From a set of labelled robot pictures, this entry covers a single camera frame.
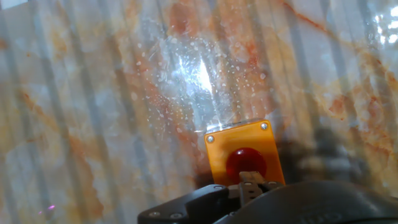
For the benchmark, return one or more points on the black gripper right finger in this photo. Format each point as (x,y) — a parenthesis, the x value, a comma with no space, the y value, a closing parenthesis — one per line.
(258,185)

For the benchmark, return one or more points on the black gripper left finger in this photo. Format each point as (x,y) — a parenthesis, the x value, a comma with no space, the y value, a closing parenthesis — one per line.
(202,205)

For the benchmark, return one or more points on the marble pattern table mat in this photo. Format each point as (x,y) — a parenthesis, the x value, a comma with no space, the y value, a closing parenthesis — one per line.
(93,93)

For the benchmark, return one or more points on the orange box red push button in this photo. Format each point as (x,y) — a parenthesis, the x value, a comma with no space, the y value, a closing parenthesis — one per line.
(236,140)

